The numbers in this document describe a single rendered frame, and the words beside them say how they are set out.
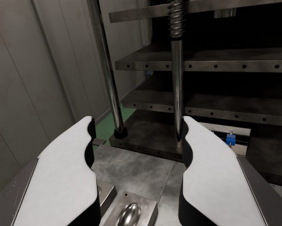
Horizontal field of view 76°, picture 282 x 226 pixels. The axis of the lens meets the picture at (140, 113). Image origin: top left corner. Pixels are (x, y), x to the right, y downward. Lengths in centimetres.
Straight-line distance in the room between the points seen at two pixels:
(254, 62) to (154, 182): 69
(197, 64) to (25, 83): 177
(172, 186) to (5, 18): 199
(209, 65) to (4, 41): 181
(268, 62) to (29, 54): 205
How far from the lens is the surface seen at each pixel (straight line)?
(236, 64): 91
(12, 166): 230
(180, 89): 94
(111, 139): 128
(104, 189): 88
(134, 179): 96
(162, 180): 94
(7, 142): 220
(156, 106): 108
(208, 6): 92
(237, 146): 111
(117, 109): 116
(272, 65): 93
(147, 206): 78
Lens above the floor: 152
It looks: 29 degrees down
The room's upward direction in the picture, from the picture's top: 8 degrees counter-clockwise
